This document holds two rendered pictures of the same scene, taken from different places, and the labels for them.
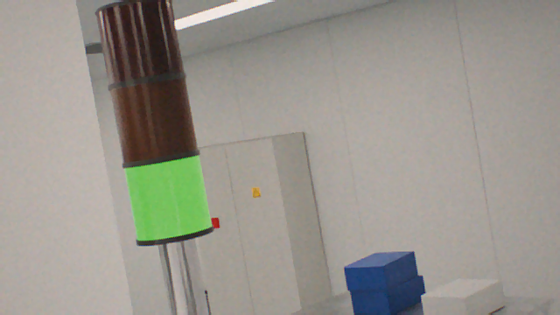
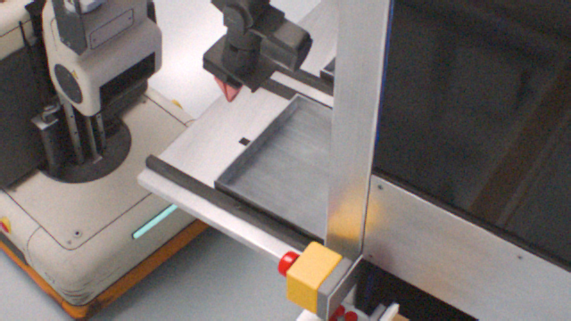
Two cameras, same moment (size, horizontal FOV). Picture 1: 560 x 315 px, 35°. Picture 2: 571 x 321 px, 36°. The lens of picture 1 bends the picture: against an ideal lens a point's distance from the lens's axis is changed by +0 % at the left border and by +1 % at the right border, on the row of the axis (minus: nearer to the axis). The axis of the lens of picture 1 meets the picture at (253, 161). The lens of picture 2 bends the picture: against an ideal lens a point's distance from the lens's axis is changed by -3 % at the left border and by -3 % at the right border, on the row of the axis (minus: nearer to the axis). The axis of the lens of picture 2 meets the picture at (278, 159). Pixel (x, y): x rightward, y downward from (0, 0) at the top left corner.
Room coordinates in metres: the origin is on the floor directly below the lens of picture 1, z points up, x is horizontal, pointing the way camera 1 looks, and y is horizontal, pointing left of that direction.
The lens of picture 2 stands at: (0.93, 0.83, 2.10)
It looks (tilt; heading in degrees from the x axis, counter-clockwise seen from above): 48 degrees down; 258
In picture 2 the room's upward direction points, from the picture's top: straight up
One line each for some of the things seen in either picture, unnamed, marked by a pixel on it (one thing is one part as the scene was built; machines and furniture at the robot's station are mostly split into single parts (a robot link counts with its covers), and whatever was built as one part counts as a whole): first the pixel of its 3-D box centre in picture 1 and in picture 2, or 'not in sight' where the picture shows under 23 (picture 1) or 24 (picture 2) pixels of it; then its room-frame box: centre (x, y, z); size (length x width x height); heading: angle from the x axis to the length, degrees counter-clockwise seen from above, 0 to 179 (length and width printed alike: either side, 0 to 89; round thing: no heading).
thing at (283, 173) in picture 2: not in sight; (336, 181); (0.62, -0.15, 0.90); 0.34 x 0.26 x 0.04; 134
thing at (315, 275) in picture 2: not in sight; (318, 280); (0.72, 0.11, 1.00); 0.08 x 0.07 x 0.07; 134
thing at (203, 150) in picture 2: not in sight; (351, 119); (0.55, -0.32, 0.87); 0.70 x 0.48 x 0.02; 44
